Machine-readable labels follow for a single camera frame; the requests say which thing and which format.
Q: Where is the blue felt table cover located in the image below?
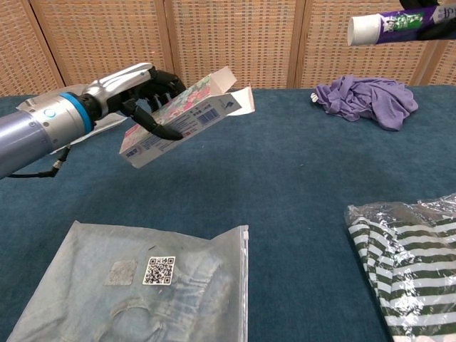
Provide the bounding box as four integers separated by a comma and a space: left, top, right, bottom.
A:
0, 84, 456, 342

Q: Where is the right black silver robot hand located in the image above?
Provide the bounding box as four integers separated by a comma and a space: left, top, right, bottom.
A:
398, 0, 456, 41

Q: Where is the purple toothpaste tube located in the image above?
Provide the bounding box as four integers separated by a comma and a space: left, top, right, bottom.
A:
347, 4, 456, 46

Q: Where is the floral toothpaste carton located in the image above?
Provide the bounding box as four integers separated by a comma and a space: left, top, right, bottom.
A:
119, 66, 257, 169

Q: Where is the woven bamboo folding screen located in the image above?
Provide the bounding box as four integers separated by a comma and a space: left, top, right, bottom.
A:
0, 0, 456, 98

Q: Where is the crumpled purple cloth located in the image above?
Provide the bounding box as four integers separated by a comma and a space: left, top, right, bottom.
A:
309, 74, 420, 132

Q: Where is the clear bag with striped shirt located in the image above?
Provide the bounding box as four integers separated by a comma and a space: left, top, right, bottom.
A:
343, 193, 456, 342

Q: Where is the frosted bag with jeans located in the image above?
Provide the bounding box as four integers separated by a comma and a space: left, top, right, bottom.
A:
6, 219, 250, 342

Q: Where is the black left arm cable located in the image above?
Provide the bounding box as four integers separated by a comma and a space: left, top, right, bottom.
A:
6, 145, 71, 180

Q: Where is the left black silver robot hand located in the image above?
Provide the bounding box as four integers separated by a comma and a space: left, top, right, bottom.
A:
82, 63, 188, 142

